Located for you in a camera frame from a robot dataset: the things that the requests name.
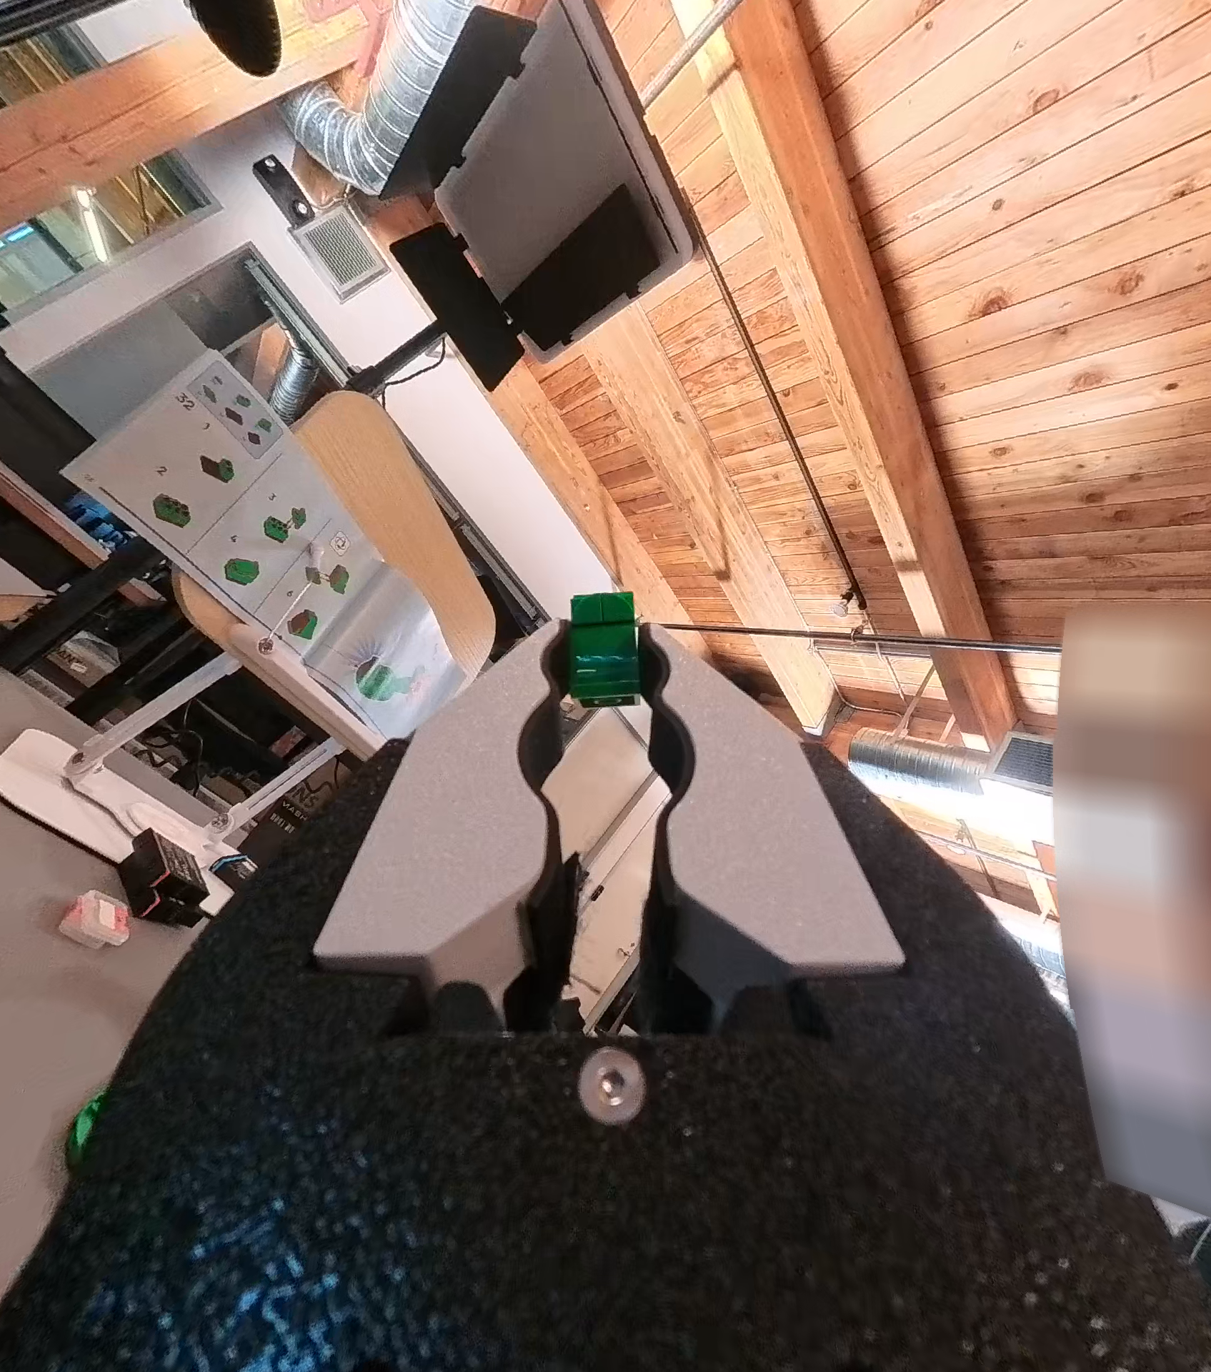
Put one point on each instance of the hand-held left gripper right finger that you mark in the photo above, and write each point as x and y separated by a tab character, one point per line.
777	858

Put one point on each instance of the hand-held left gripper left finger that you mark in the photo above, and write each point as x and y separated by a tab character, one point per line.
423	858

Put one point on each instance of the green lego brick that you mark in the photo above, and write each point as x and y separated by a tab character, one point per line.
602	654

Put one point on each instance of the lego instruction booklet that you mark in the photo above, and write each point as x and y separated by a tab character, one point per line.
240	515

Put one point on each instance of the black battery blue edge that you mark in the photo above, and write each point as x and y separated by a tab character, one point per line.
230	869

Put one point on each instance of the thin metal ceiling rod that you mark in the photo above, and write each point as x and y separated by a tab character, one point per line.
862	635

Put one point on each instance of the small clear pink box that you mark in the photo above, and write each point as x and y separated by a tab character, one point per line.
96	920

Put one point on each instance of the white book stand wooden board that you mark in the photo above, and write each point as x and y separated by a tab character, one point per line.
391	515

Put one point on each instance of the white vent grille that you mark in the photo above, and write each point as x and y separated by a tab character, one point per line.
333	251

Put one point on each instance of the black studio light panel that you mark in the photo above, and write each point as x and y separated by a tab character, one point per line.
551	161

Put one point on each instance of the black camera battery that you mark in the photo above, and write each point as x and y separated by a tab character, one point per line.
164	864

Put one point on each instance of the silver ventilation duct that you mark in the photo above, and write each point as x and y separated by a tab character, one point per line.
391	96

